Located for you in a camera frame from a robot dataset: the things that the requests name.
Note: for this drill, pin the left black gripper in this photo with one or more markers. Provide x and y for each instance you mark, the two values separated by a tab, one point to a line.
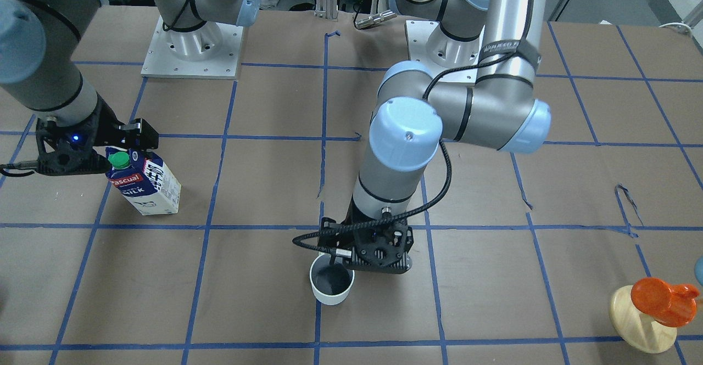
348	225

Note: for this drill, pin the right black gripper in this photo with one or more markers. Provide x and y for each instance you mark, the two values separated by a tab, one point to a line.
107	127

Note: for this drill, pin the white ribbed mug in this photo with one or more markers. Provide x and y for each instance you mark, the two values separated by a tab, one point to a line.
329	291

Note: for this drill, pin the blue white milk carton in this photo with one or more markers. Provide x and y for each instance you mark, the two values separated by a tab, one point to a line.
145	180

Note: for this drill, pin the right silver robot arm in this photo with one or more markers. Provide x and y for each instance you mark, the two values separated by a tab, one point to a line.
38	41

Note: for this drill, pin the orange mug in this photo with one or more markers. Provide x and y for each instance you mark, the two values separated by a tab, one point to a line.
671	305

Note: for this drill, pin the blue mug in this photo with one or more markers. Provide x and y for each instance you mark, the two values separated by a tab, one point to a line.
698	270

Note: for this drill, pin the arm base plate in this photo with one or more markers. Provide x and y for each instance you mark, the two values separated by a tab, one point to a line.
211	52
438	52

